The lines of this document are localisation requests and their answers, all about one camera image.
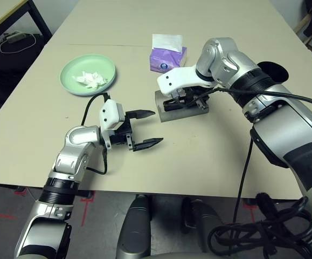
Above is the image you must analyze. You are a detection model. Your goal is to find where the green plastic plate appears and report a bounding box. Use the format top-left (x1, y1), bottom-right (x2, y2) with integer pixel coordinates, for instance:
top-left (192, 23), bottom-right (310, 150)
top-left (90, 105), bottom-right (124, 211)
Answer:
top-left (60, 53), bottom-right (117, 97)

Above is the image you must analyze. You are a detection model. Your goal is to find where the light grey robot torso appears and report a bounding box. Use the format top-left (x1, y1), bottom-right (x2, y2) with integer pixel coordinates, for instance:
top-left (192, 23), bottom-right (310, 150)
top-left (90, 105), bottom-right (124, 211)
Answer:
top-left (150, 252), bottom-right (207, 259)

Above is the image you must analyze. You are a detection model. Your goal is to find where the grey robot left leg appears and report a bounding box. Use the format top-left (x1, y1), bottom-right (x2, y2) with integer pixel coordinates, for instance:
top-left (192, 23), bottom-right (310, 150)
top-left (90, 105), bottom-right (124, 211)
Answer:
top-left (117, 194), bottom-right (152, 259)

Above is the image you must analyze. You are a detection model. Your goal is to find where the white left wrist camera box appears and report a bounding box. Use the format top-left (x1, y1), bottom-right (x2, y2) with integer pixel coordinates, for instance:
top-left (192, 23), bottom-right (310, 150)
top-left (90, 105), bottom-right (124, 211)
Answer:
top-left (99, 99), bottom-right (124, 149)

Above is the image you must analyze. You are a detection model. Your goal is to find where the red floor tape mark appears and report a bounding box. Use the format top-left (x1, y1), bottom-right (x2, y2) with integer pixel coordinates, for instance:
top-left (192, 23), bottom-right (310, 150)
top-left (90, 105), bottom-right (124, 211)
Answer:
top-left (80, 190), bottom-right (96, 227)

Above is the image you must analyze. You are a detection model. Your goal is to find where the black cable bundle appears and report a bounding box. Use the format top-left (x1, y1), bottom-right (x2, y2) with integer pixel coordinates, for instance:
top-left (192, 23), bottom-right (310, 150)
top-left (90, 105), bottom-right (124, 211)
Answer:
top-left (206, 193), bottom-right (312, 259)

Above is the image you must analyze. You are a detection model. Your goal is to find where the grey power adapter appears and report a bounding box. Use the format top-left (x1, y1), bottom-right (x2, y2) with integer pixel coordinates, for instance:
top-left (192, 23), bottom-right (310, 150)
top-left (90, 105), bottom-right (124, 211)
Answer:
top-left (6, 31), bottom-right (24, 44)

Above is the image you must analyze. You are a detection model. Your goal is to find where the purple tissue pack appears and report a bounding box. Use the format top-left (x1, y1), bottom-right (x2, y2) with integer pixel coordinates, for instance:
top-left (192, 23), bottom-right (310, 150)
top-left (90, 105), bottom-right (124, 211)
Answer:
top-left (149, 47), bottom-right (188, 74)

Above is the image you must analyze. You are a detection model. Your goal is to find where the black left camera cable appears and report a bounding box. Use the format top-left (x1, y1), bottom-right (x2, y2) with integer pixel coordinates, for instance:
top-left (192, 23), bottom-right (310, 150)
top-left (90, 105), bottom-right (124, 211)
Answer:
top-left (81, 93), bottom-right (110, 175)

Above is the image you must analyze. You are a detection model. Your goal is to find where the blue plastic plate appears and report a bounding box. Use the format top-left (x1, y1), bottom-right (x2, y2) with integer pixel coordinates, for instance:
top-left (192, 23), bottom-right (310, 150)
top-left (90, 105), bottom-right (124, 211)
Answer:
top-left (64, 69), bottom-right (118, 97)

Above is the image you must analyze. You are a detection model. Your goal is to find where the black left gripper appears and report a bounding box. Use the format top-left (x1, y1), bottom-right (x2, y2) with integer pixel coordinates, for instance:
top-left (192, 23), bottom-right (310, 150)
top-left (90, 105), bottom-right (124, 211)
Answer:
top-left (109, 110), bottom-right (164, 152)

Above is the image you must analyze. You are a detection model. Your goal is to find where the black plastic cup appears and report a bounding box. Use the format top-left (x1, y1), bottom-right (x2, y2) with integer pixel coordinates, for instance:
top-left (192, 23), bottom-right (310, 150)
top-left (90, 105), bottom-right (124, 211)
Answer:
top-left (257, 61), bottom-right (289, 83)

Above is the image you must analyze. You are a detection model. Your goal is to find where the grey robot right leg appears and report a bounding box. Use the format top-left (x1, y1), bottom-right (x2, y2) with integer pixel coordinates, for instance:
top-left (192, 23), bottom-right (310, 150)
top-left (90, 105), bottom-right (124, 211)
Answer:
top-left (181, 198), bottom-right (221, 253)

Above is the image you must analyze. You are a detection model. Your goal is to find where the white floor cable loop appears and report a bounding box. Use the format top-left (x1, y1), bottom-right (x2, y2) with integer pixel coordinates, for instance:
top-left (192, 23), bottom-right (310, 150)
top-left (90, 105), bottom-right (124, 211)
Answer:
top-left (0, 32), bottom-right (37, 54)

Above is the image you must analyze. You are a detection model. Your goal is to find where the wooden stool yellow seat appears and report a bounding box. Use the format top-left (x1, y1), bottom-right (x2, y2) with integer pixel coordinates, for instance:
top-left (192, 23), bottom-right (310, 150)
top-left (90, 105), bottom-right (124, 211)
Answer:
top-left (293, 13), bottom-right (312, 62)

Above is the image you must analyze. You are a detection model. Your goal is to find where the grey glasses case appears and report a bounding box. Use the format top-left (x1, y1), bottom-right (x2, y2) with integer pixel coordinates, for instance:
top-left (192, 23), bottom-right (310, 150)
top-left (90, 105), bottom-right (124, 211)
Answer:
top-left (155, 90), bottom-right (210, 124)

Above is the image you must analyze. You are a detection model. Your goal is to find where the white tissue sheet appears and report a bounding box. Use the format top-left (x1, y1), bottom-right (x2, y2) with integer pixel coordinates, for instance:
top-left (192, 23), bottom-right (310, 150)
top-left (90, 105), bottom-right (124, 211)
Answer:
top-left (151, 33), bottom-right (183, 52)

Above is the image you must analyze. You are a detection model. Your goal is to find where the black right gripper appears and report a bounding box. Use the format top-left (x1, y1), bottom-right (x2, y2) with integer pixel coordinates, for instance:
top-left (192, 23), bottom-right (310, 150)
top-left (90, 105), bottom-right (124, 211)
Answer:
top-left (163, 86), bottom-right (210, 112)

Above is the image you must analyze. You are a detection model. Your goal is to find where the grey robot leg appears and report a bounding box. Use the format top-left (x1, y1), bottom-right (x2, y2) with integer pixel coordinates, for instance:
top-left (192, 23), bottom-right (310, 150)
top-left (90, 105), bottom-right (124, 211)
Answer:
top-left (117, 194), bottom-right (152, 259)
top-left (181, 198), bottom-right (221, 253)

